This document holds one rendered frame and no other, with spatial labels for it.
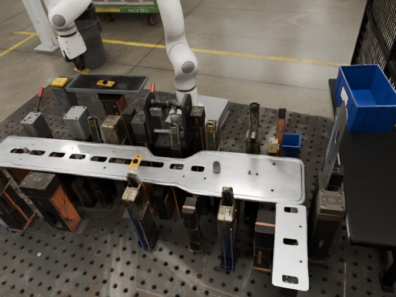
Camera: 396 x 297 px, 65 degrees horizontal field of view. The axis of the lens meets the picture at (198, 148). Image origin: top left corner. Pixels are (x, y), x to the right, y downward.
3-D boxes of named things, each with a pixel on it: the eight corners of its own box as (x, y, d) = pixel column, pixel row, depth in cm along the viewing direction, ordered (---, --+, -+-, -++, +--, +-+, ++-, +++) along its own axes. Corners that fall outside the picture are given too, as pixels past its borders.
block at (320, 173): (307, 240, 129) (319, 195, 108) (306, 215, 137) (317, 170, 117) (314, 241, 129) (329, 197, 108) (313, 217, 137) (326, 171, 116)
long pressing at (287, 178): (-23, 168, 138) (-25, 166, 136) (9, 135, 153) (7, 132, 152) (306, 207, 107) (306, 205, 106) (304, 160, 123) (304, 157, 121)
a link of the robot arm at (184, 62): (192, 77, 176) (187, 37, 159) (203, 95, 163) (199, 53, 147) (172, 82, 174) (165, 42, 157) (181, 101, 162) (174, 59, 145)
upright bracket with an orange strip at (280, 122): (270, 194, 148) (278, 109, 114) (270, 191, 149) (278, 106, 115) (276, 194, 147) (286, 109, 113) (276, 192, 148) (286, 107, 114)
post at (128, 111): (140, 173, 166) (120, 113, 138) (144, 166, 169) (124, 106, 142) (149, 174, 165) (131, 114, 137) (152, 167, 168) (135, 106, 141)
